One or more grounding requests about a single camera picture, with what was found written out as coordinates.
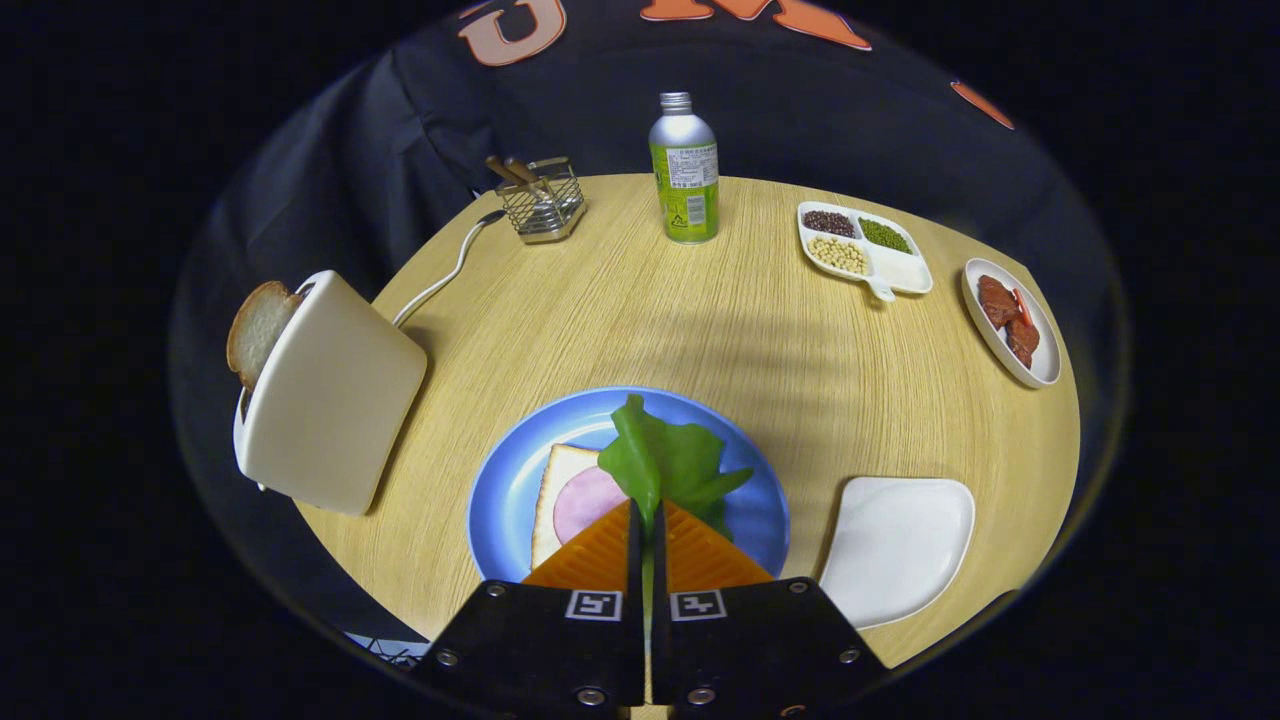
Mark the white square plate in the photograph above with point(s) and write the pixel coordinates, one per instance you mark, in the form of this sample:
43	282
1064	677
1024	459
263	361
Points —
900	550

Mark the small brown meat piece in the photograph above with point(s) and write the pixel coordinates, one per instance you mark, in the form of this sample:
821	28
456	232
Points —
1023	343

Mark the green lettuce leaf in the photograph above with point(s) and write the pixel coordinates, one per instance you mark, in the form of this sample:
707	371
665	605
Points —
670	460

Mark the toasted bread slice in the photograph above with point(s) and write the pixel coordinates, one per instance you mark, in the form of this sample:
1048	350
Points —
258	330

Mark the pile of dark red beans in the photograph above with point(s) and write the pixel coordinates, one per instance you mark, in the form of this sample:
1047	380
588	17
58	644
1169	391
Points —
829	223

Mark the pile of yellow soybeans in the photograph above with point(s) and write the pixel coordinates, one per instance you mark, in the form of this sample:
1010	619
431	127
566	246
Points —
838	255

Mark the blue round plate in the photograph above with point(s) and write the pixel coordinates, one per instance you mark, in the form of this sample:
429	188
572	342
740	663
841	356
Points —
510	480

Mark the white divided dish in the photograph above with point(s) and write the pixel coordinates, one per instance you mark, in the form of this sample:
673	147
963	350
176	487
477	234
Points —
905	270

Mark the large brown meat piece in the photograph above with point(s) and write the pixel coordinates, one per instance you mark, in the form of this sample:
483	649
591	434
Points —
996	302

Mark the pile of green beans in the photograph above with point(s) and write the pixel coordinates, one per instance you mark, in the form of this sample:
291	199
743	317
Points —
885	235

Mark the green and silver bottle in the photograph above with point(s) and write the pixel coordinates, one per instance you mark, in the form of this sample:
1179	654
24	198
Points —
685	190

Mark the red sausage piece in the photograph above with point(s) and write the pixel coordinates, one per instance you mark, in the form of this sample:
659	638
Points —
1022	306

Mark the pink ham slice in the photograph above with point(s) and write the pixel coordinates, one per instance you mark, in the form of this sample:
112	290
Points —
585	505

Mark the black backdrop cloth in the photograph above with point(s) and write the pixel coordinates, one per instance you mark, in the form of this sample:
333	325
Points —
600	100

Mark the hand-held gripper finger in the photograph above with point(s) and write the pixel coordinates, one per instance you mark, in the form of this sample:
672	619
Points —
635	570
660	570

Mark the white toaster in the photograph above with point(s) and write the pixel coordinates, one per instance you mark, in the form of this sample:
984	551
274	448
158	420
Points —
330	400

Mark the brown wooden stick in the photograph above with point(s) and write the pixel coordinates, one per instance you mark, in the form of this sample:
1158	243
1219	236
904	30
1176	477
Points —
503	171
524	170

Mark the white sandwich bread slice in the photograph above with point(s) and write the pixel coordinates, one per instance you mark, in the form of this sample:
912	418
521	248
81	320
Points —
558	480

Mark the white round plate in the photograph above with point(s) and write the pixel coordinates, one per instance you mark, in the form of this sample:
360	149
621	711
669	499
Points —
990	338

